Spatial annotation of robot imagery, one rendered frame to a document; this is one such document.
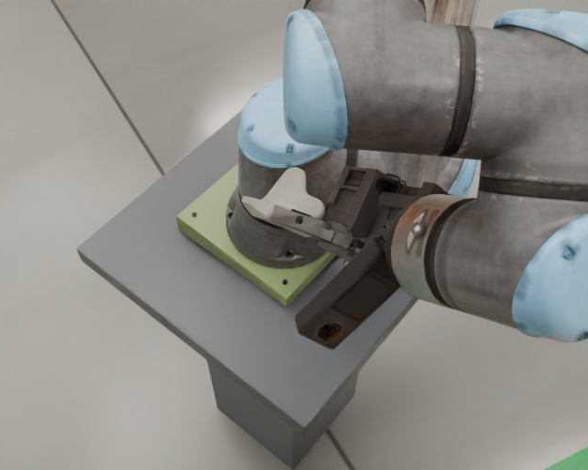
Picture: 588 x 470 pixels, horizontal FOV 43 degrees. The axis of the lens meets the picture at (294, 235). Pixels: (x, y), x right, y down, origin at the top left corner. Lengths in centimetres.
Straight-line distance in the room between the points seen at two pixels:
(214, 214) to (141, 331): 86
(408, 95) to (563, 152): 11
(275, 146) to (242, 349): 34
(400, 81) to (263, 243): 72
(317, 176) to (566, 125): 59
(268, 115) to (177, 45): 177
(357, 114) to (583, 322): 20
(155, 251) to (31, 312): 94
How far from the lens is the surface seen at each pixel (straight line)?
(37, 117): 265
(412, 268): 59
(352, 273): 65
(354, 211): 67
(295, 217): 69
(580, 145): 52
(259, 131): 103
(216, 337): 119
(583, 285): 52
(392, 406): 196
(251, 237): 118
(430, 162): 106
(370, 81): 49
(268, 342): 118
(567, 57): 52
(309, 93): 49
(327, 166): 105
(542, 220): 52
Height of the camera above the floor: 180
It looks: 55 degrees down
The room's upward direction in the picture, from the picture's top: straight up
